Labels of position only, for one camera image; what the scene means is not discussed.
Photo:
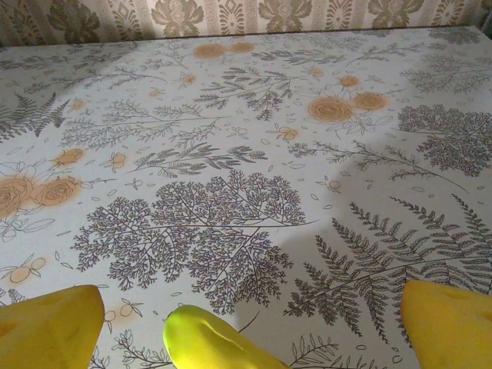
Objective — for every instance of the floral patterned tablecloth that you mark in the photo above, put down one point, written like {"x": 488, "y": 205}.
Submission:
{"x": 246, "y": 153}

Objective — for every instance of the yellow banana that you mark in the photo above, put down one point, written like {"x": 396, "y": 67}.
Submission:
{"x": 207, "y": 342}

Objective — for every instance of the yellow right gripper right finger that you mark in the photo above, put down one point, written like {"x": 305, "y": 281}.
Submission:
{"x": 449, "y": 330}

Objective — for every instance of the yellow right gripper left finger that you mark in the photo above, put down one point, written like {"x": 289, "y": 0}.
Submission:
{"x": 50, "y": 330}

